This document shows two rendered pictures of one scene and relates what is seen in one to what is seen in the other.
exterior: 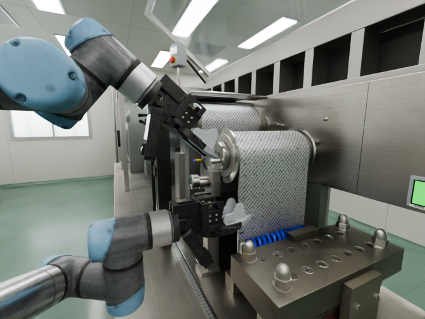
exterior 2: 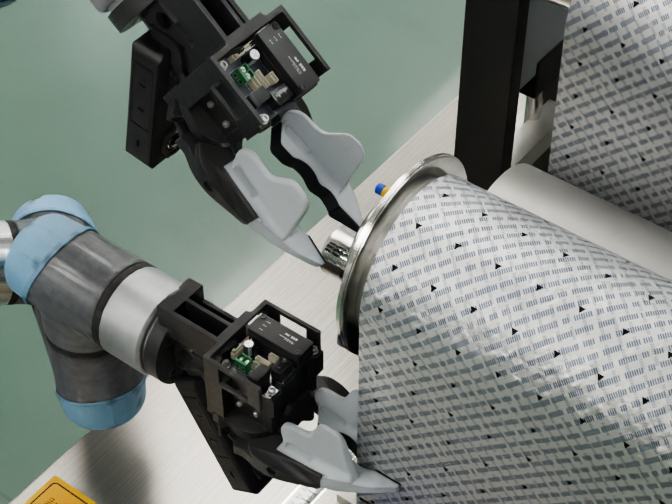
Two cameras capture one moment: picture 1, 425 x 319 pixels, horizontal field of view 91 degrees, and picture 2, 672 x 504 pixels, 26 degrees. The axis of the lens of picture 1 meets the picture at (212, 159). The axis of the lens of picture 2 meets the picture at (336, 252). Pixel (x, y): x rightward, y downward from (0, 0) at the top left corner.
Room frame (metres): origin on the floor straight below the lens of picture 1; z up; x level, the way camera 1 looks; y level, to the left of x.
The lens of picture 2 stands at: (0.19, -0.62, 1.94)
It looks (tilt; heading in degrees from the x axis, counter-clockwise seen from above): 45 degrees down; 62
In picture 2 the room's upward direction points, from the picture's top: straight up
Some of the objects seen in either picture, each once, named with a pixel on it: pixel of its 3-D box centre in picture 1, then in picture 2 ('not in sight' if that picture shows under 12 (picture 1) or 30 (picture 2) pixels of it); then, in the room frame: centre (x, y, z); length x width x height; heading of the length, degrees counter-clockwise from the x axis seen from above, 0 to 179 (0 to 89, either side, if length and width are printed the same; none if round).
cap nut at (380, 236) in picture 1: (380, 237); not in sight; (0.49, -0.42, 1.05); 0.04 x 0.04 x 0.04
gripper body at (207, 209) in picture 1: (196, 217); (235, 365); (0.45, 0.04, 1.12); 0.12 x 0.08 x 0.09; 115
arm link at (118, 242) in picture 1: (121, 237); (81, 281); (0.39, 0.18, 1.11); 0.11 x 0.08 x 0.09; 115
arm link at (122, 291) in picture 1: (117, 280); (92, 347); (0.39, 0.20, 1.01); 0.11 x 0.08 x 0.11; 83
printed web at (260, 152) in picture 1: (238, 174); (647, 317); (0.73, -0.09, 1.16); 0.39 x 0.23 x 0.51; 25
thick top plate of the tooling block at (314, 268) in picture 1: (319, 262); not in sight; (0.46, -0.26, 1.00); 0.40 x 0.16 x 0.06; 115
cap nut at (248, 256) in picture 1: (248, 249); not in sight; (0.43, -0.08, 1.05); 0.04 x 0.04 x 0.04
